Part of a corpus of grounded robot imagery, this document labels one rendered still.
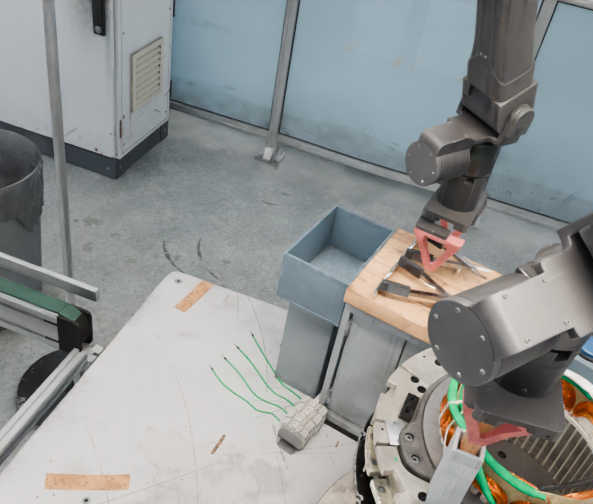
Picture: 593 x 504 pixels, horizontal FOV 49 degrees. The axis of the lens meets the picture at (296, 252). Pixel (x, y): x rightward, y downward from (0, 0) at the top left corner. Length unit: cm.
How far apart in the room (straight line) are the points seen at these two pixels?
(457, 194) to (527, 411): 45
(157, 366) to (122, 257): 147
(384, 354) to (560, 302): 57
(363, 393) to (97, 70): 206
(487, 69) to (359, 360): 45
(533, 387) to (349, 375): 54
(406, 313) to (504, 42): 37
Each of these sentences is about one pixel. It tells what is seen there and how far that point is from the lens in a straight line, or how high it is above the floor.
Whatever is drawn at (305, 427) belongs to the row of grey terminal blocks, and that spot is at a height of 82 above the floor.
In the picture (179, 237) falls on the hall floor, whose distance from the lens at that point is 270.
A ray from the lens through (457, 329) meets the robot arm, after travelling 42.
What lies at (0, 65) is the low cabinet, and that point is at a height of 38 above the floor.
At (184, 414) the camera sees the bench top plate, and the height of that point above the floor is 78.
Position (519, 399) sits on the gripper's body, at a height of 130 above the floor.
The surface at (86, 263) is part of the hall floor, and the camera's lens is 257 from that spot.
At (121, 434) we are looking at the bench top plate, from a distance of 107.
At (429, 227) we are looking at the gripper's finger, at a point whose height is 116.
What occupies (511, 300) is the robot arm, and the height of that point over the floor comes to 141.
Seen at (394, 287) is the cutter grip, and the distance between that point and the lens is 90.
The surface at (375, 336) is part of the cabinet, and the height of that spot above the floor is 100.
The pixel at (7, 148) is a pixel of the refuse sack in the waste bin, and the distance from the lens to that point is 227.
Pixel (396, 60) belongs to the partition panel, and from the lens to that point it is 295.
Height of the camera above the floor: 165
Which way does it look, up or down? 38 degrees down
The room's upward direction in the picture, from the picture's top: 11 degrees clockwise
